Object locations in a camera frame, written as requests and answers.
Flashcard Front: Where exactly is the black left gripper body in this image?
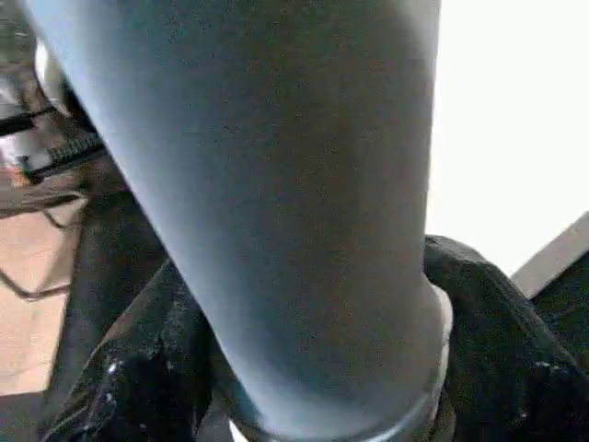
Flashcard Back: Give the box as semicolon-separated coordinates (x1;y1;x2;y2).
17;131;110;184

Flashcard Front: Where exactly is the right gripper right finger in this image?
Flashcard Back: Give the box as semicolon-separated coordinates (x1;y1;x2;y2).
422;233;589;442

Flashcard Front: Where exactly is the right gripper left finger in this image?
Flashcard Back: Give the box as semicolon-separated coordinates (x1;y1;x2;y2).
40;260;243;442

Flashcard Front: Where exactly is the white plastic table leg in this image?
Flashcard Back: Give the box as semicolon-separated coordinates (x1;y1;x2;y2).
20;0;456;442

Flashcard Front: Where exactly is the white plastic table top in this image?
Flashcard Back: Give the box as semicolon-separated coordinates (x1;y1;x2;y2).
423;0;589;301

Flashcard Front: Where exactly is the black mat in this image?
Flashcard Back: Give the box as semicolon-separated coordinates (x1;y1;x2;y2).
43;181;589;442

